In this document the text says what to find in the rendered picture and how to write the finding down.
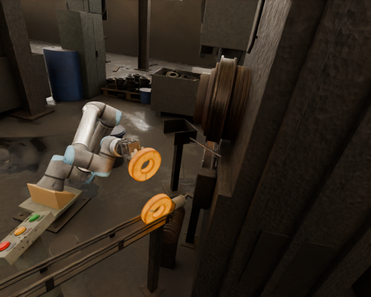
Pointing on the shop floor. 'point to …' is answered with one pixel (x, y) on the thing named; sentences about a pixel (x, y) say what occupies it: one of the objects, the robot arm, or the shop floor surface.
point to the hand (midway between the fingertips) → (145, 161)
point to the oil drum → (63, 73)
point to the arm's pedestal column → (60, 215)
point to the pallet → (131, 89)
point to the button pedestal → (26, 248)
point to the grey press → (225, 29)
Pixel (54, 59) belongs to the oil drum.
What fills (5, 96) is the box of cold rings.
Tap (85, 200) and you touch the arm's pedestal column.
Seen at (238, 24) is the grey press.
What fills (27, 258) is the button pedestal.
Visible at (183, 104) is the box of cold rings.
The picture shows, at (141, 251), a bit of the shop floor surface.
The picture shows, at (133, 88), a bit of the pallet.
